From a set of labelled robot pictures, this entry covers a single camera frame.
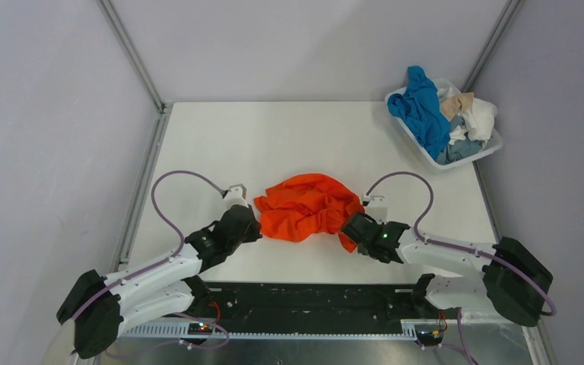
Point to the beige t shirt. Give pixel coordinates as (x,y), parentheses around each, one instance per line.
(456,104)

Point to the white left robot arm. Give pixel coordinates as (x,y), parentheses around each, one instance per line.
(100,308)

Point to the controller board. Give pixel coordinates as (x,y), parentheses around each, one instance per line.
(200,328)
(429,339)

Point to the grey-blue t shirt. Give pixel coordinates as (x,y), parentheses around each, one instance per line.
(460,145)

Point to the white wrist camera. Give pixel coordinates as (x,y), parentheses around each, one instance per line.
(375,206)
(235,195)

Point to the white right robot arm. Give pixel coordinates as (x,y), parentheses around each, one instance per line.
(502,279)

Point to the white slotted cable duct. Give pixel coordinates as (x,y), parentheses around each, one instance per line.
(178,329)

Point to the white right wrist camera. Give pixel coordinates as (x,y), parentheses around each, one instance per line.
(375,206)

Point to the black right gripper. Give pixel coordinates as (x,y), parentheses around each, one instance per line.
(362,249)

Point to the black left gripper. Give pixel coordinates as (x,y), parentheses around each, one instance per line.
(255,232)

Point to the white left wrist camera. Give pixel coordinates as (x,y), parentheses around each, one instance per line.
(235,195)

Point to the white laundry basket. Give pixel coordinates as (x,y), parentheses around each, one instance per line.
(494,144)

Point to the right controller board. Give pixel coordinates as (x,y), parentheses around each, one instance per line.
(429,339)

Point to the white t shirt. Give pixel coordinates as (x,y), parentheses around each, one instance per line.
(479,119)

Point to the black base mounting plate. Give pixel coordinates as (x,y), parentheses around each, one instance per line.
(313,308)

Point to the left controller board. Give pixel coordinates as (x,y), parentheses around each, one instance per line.
(200,328)

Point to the orange t shirt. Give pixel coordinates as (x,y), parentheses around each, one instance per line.
(307,204)

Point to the blue t shirt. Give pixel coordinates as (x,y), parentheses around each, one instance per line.
(419,108)

